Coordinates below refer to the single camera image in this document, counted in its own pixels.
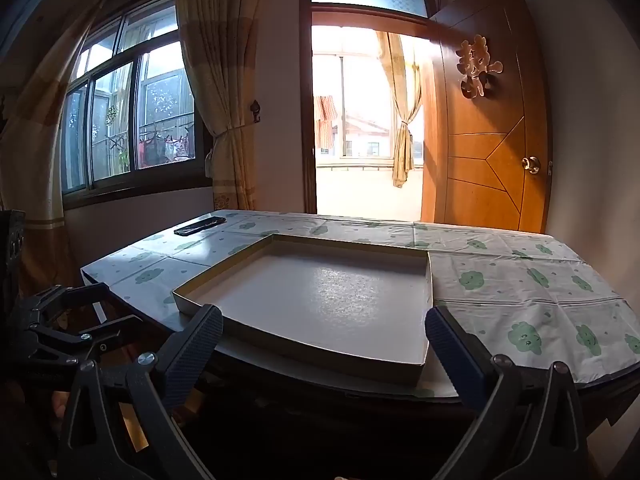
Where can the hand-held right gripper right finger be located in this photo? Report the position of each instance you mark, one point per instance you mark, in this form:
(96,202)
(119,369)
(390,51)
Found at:
(457,360)

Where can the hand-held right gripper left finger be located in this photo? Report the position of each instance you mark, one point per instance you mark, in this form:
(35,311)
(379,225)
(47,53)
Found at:
(192,355)

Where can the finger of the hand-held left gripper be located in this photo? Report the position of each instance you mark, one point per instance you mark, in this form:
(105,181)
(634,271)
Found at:
(65,297)
(100,332)

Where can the shallow cardboard box tray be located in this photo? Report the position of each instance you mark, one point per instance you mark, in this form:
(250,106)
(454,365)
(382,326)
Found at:
(325,300)

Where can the wide beige checked curtain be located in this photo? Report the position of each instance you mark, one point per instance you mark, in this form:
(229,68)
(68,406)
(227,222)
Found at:
(30,160)

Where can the white green-cloud tablecloth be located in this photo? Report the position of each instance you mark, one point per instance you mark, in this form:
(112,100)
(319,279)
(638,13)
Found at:
(525,280)

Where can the hanging laundry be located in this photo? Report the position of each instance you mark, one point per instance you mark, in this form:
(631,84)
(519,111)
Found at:
(165,150)

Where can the orange wooden door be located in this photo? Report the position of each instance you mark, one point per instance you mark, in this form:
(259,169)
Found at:
(480,170)

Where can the brass door knob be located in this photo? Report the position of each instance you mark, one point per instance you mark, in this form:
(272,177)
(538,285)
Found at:
(531,165)

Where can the thin yellow tied curtain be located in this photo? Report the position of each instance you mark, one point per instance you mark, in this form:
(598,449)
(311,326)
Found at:
(402,150)

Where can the dark-framed window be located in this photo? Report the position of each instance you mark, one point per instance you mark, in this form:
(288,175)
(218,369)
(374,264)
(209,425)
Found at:
(160,90)

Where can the dark curtain tieback hook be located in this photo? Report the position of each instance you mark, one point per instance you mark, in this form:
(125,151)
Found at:
(255,110)

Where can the striped hanging cloth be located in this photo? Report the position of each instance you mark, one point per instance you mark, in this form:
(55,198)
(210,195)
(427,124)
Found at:
(326,120)

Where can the pale cut-out door ornament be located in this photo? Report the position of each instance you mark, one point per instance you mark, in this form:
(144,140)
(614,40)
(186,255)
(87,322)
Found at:
(475,67)

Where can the tied beige checked curtain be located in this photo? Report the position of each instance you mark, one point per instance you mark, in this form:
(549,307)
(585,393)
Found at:
(220,35)

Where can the dark brown door frame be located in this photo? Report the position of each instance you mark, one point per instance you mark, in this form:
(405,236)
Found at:
(306,110)

